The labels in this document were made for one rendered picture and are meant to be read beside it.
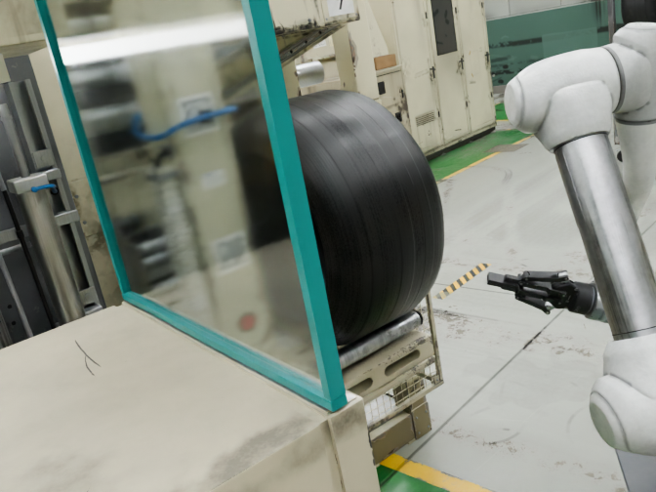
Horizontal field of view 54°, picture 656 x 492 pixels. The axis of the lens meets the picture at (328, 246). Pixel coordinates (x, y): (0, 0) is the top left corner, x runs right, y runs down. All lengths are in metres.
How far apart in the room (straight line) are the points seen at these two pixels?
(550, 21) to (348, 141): 11.84
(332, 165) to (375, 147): 0.11
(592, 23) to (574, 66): 11.50
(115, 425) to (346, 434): 0.24
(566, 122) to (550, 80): 0.08
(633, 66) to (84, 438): 1.12
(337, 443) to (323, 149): 0.79
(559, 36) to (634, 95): 11.69
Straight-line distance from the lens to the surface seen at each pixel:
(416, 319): 1.64
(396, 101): 6.53
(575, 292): 1.61
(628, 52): 1.39
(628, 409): 1.24
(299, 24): 1.79
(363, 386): 1.58
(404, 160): 1.40
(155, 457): 0.65
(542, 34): 13.19
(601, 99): 1.33
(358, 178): 1.31
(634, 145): 1.46
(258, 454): 0.61
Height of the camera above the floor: 1.60
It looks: 17 degrees down
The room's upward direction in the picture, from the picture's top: 11 degrees counter-clockwise
